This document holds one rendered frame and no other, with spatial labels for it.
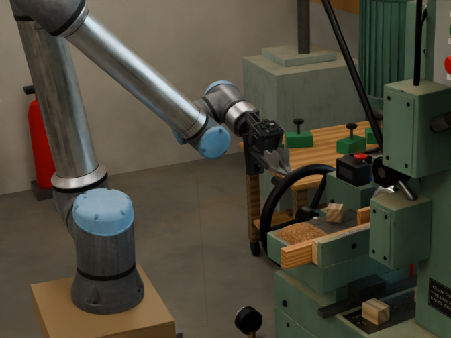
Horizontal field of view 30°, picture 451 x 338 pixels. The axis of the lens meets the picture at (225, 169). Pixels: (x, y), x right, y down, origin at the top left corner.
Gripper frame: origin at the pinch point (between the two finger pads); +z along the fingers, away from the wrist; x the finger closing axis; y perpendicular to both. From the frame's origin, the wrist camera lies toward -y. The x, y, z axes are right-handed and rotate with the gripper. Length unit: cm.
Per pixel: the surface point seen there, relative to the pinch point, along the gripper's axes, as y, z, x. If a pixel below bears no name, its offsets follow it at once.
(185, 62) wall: -117, -226, 97
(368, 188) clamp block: 13.2, 24.6, 4.7
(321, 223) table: 7.7, 25.8, -8.2
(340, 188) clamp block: 9.0, 18.1, 2.3
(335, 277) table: 10.8, 43.6, -17.4
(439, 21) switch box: 71, 47, -14
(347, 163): 16.4, 18.1, 2.5
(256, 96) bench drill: -99, -160, 102
